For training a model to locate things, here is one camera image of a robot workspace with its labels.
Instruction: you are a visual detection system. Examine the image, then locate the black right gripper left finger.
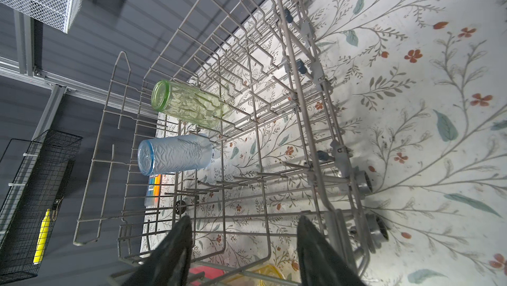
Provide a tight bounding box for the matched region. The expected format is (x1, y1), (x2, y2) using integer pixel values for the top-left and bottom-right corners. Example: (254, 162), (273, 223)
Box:
(123, 216), (193, 286)

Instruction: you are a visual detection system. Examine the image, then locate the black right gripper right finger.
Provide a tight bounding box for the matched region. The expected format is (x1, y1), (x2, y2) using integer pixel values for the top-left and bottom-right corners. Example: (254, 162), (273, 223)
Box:
(297, 216), (364, 285)

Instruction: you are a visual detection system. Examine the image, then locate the blue glass tumbler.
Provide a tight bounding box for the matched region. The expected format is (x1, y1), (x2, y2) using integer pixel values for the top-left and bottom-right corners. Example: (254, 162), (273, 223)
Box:
(137, 134), (213, 176)

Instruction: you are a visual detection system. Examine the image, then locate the green glass tumbler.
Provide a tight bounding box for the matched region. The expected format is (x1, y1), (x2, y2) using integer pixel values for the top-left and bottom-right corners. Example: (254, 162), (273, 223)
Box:
(151, 80), (231, 129)

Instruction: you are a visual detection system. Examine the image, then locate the yellow glass tumbler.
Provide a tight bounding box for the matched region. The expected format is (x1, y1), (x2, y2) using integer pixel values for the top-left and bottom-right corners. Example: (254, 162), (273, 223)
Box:
(227, 264), (285, 286)

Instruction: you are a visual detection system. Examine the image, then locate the pink cup front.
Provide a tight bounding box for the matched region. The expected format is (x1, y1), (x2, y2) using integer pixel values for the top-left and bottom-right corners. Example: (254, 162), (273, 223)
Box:
(188, 266), (224, 285)

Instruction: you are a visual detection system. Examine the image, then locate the coloured marker pack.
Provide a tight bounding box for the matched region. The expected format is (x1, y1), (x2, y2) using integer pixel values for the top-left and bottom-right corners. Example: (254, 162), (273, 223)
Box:
(145, 175), (162, 207)

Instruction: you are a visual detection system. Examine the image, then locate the yellow marker in basket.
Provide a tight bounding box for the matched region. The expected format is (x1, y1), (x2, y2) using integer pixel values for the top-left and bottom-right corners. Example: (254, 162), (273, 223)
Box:
(32, 209), (51, 265)

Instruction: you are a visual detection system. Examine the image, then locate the grey wire dish rack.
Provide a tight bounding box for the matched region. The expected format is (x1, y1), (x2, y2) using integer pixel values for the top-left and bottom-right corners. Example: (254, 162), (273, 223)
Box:
(73, 0), (388, 285)

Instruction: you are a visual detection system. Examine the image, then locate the black wire wall basket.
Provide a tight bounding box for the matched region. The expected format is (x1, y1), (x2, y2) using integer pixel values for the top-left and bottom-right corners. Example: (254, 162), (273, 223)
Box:
(1, 129), (82, 285)

